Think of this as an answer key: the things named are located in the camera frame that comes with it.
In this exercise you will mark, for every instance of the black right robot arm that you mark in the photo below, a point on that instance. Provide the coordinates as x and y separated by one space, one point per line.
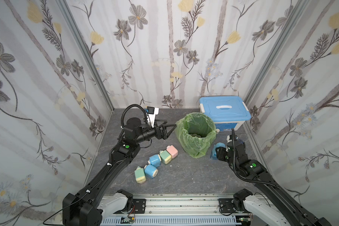
286 211

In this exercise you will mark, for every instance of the green yellow pencil sharpener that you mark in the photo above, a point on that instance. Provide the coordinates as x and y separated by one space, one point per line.
165 156

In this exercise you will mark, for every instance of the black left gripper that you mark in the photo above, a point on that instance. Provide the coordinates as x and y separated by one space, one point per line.
160 131

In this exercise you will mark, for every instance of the green bagged trash bin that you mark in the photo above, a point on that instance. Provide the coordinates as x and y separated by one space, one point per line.
195 132

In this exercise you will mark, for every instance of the pink pencil sharpener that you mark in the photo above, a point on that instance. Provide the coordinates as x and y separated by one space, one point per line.
172 151

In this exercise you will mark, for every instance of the blue sharpener with crank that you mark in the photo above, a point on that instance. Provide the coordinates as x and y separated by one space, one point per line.
214 150

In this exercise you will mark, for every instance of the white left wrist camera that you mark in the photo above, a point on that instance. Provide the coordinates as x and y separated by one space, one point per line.
152 112

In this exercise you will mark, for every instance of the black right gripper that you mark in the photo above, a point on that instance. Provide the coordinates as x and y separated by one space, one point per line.
220 153

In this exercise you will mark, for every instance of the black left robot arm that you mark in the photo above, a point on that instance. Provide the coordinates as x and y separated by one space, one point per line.
88 207

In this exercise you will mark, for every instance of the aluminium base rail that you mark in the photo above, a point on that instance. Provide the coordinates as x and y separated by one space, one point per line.
199 210

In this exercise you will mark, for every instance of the green yellow sharpener leftmost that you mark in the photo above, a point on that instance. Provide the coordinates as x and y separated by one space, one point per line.
140 175

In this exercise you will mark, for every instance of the blue sharpener upper middle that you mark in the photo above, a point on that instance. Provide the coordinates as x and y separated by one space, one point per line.
155 160

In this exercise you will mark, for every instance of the blue sharpener lower middle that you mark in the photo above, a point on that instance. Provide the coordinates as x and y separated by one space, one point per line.
151 171

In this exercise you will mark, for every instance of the blue lidded storage box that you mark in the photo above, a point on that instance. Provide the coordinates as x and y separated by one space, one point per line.
227 112

